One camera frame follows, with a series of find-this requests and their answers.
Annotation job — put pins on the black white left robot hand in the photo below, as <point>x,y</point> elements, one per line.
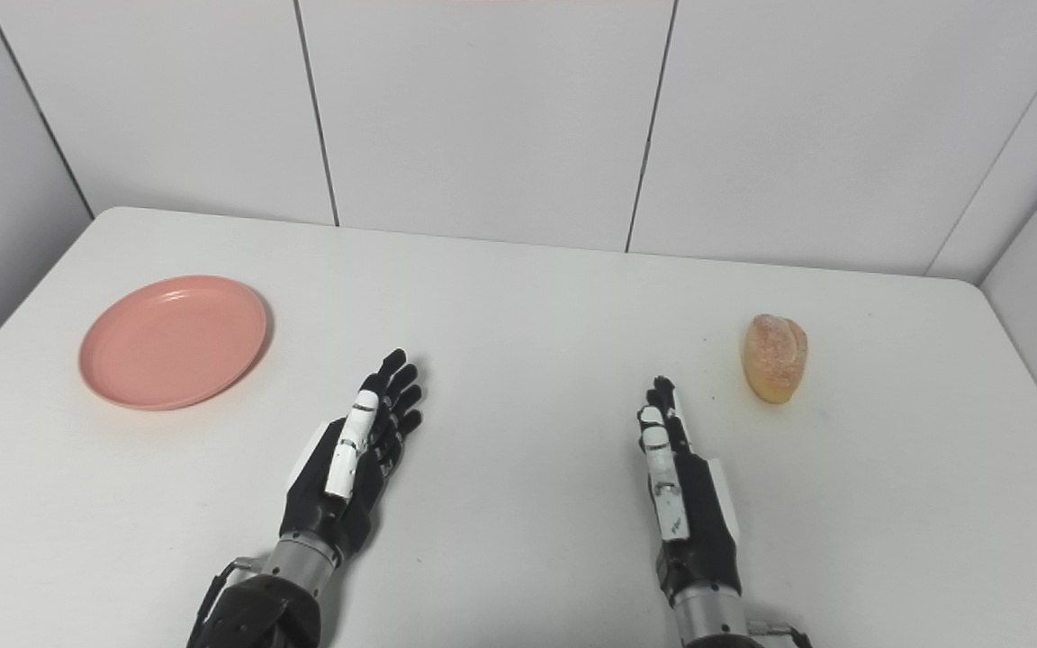
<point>352,486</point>

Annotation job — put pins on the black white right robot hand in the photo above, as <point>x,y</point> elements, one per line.
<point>694,513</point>

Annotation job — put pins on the golden bread roll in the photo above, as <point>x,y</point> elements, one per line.
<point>774,356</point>

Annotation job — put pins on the pink round plate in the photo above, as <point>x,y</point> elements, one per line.
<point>174,342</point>

